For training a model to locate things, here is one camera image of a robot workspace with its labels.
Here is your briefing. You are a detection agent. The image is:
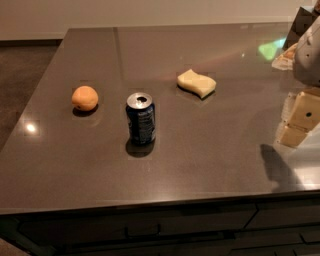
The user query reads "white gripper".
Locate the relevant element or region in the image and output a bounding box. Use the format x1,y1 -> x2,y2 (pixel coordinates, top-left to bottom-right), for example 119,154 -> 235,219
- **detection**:
277,17 -> 320,148

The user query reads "yellow wavy sponge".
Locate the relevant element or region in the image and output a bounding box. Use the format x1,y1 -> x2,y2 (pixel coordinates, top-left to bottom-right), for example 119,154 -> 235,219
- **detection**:
177,69 -> 216,99

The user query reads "snack bag on counter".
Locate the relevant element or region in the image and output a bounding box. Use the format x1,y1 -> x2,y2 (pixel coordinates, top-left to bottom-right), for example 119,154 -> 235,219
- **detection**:
272,44 -> 297,71

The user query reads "dark right drawer front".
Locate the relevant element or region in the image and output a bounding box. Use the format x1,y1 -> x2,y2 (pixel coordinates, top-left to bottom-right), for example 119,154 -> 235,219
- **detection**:
246,199 -> 320,229

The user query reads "dark cabinet drawer front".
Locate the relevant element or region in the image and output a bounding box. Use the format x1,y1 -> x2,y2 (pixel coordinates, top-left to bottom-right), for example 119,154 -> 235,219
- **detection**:
19,204 -> 256,246

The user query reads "blue soda can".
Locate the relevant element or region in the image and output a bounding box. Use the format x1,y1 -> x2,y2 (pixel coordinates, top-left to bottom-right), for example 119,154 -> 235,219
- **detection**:
126,92 -> 156,145

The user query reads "orange fruit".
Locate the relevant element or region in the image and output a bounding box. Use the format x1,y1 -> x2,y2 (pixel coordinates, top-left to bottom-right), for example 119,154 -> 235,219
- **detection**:
71,86 -> 99,111

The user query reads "black drawer handle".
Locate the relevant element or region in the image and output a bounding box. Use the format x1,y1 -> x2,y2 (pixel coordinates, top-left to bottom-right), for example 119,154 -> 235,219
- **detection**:
124,224 -> 161,239

